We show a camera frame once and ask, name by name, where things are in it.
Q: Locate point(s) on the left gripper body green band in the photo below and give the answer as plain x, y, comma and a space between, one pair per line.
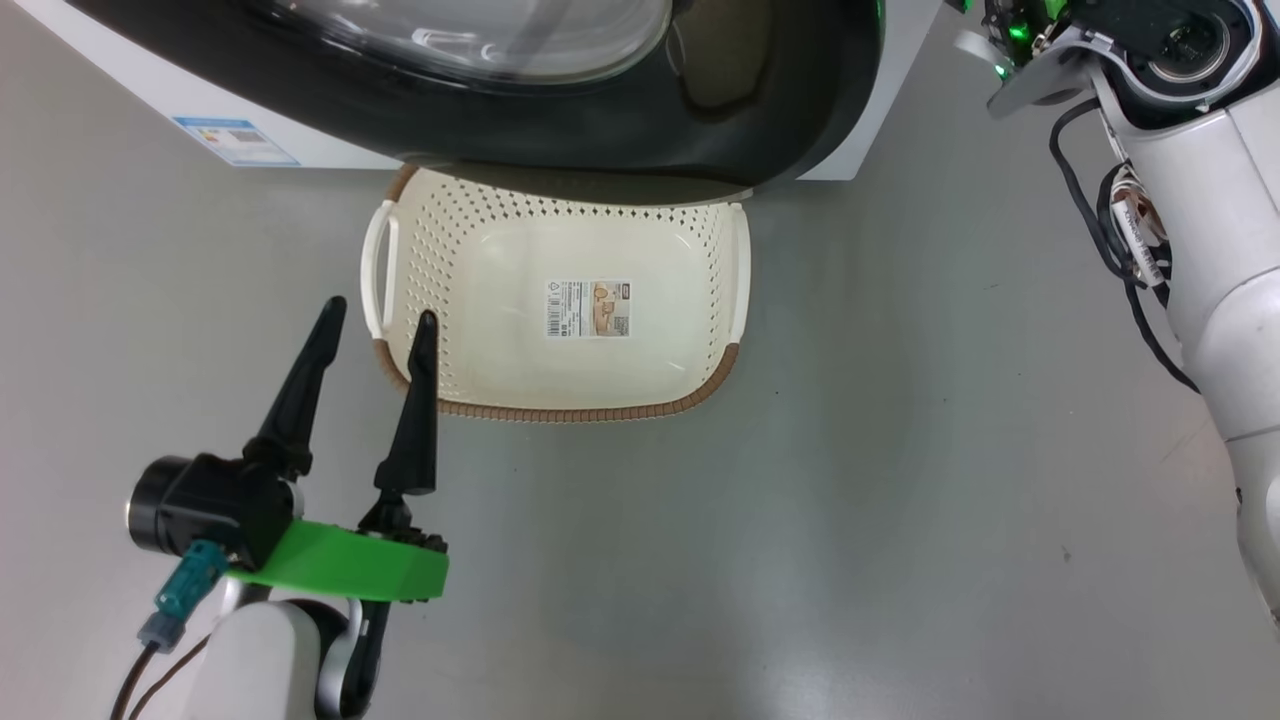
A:
340, 565

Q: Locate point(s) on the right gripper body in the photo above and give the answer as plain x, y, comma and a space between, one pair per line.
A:
1040, 70

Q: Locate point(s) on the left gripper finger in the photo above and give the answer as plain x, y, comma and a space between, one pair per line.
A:
300, 390
416, 420

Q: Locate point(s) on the dark round washing machine door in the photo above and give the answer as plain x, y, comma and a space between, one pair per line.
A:
600, 140

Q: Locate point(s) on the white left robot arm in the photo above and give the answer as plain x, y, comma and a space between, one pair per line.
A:
260, 660

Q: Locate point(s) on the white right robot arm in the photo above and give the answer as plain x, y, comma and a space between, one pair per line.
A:
1230, 300

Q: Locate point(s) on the cream perforated laundry basket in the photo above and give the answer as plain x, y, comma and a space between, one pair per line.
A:
500, 330

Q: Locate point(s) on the white front-load washing machine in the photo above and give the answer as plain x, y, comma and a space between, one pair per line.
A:
150, 70

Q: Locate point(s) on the paper label with barcode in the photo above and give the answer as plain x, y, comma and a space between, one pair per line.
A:
588, 308

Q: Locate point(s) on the blue and white energy label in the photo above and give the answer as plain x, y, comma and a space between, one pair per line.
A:
238, 142

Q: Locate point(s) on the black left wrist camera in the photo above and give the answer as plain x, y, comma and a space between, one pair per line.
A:
210, 505

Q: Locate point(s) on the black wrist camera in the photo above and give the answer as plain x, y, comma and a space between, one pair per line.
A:
210, 505
1185, 45

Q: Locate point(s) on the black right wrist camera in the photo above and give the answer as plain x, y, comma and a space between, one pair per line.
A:
1185, 45

